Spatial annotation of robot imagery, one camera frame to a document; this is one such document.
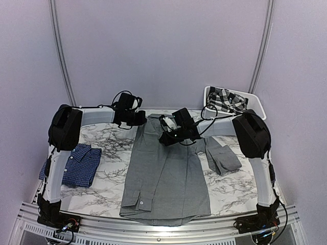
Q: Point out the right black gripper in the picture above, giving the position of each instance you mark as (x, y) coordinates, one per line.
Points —
(167, 142)

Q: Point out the aluminium wall post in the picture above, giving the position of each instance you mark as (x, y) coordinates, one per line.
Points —
(268, 23)
(60, 52)

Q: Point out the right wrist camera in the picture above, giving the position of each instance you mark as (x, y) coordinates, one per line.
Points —
(168, 123)

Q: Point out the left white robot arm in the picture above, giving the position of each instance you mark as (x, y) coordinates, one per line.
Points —
(64, 133)

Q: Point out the left aluminium wall post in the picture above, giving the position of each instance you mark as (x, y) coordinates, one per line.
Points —
(60, 52)

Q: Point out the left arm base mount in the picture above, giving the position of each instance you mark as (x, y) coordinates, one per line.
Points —
(51, 216)

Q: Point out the white plastic bin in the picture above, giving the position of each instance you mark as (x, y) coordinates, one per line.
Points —
(253, 104)

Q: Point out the right aluminium wall post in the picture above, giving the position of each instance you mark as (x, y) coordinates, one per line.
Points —
(268, 23)

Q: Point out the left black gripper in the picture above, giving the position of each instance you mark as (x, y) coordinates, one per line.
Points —
(141, 120)

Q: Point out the folded blue checkered shirt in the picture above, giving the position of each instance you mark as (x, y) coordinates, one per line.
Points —
(81, 166)

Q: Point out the black white plaid shirt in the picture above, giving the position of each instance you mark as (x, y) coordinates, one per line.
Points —
(219, 99)

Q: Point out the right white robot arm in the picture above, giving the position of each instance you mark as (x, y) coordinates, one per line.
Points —
(253, 137)

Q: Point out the aluminium front frame rail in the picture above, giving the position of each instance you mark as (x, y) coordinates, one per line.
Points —
(104, 230)

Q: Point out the grey long sleeve shirt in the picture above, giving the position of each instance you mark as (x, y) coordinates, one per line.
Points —
(165, 185)

